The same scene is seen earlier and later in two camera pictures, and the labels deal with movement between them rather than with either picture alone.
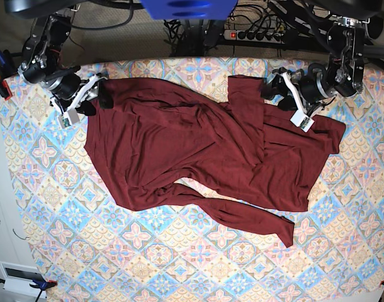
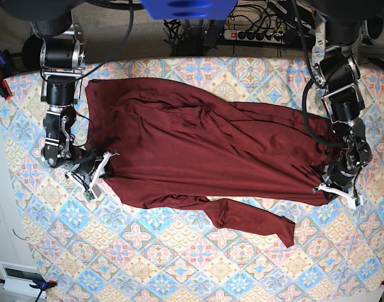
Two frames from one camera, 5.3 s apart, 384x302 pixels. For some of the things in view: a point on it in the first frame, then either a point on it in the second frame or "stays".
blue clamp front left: (40, 284) stays
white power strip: (254, 36) stays
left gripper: (77, 94) to (83, 178)
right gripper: (307, 89) to (349, 190)
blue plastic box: (189, 9) stays
